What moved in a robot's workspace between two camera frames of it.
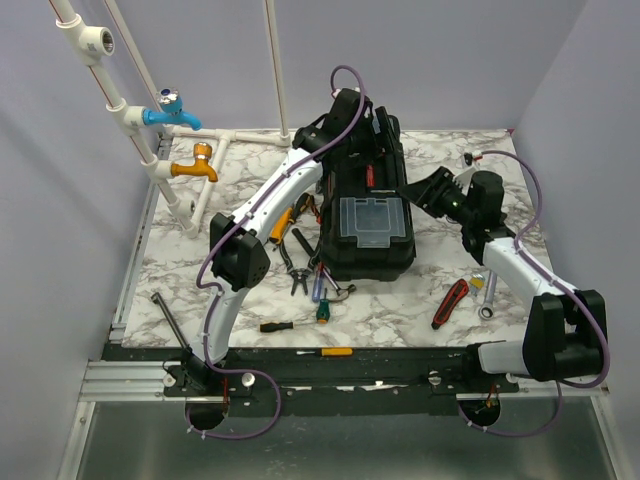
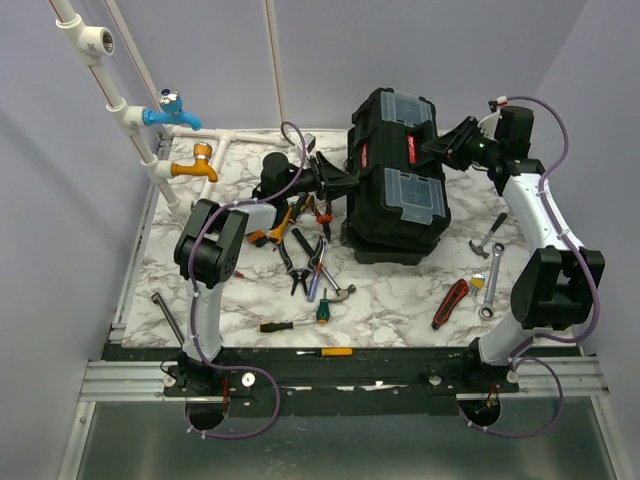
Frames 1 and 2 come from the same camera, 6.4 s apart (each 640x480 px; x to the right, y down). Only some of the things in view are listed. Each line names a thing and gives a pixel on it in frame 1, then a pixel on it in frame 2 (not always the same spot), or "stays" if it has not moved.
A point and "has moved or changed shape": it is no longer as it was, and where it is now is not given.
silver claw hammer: x=346 y=291 stays
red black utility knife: x=455 y=293 stays
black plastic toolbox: x=367 y=229 has moved or changed shape
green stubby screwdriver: x=323 y=311 stays
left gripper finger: x=386 y=133 → x=335 y=180
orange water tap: x=202 y=152 stays
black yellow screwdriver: x=266 y=327 stays
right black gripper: x=427 y=192 → x=451 y=144
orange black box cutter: x=287 y=218 stays
